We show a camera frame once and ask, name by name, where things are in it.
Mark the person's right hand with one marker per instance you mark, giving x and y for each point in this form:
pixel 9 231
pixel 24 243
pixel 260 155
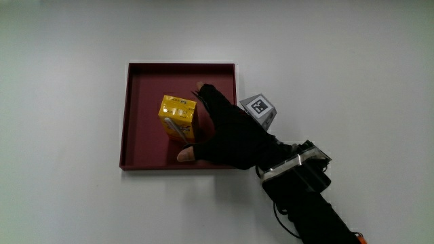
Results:
pixel 237 139

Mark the yellow ice redtea carton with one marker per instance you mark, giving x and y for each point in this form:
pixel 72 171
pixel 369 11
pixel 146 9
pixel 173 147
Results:
pixel 178 117

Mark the orange object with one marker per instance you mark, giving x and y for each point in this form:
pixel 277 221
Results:
pixel 360 238

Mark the dark red square tray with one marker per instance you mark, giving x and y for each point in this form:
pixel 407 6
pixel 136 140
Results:
pixel 146 135

